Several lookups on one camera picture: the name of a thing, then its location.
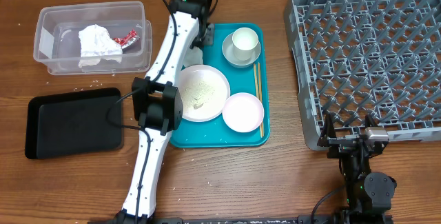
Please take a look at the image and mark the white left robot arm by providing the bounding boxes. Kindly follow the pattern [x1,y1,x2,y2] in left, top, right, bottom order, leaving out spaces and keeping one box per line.
[111,0,218,223]

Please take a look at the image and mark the red snack wrapper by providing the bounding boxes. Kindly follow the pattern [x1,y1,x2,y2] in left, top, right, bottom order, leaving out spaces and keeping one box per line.
[112,30,140,50]

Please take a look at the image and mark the white cup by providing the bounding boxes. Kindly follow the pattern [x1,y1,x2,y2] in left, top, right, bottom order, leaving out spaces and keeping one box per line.
[232,28,259,61]

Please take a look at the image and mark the teal serving tray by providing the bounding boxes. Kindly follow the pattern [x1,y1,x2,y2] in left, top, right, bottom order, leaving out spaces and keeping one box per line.
[170,23,270,148]

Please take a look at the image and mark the right wooden chopstick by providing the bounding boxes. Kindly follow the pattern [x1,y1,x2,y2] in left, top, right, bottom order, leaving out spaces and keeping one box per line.
[255,62,265,138]

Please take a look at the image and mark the white napkin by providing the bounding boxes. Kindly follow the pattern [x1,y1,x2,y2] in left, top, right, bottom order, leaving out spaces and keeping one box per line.
[79,24,123,68]
[183,47,203,68]

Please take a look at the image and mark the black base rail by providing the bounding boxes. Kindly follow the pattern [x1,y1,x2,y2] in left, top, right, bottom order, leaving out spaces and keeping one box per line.
[151,214,337,224]

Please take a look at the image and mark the clear plastic bin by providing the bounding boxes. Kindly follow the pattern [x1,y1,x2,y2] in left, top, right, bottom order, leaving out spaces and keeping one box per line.
[33,1,152,75]

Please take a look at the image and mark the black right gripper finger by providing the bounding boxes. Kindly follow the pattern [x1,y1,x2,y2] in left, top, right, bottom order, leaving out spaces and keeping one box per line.
[317,112,336,147]
[365,114,378,128]

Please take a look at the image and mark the grey dishwasher rack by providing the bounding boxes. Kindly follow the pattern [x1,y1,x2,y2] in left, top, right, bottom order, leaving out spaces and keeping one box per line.
[284,0,440,150]

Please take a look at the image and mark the small white bowl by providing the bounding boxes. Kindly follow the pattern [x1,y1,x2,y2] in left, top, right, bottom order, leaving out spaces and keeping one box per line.
[222,92,265,133]

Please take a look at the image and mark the large white plate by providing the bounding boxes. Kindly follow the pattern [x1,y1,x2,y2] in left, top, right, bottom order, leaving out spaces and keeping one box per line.
[177,65,230,122]

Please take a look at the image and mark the grey saucer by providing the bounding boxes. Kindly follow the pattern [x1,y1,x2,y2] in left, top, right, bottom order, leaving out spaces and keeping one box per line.
[222,33,261,68]

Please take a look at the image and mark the wooden chopstick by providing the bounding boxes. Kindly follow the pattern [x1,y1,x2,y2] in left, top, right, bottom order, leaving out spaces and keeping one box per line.
[254,64,264,138]
[255,62,265,138]

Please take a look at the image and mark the black tray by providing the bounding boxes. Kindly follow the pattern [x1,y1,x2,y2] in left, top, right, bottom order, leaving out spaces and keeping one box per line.
[25,88,123,159]

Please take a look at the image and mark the left wooden chopstick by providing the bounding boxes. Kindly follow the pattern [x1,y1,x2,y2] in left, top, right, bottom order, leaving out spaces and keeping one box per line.
[254,64,264,138]

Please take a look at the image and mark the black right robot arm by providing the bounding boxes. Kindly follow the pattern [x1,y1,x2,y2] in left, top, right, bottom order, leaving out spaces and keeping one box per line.
[310,113,397,224]

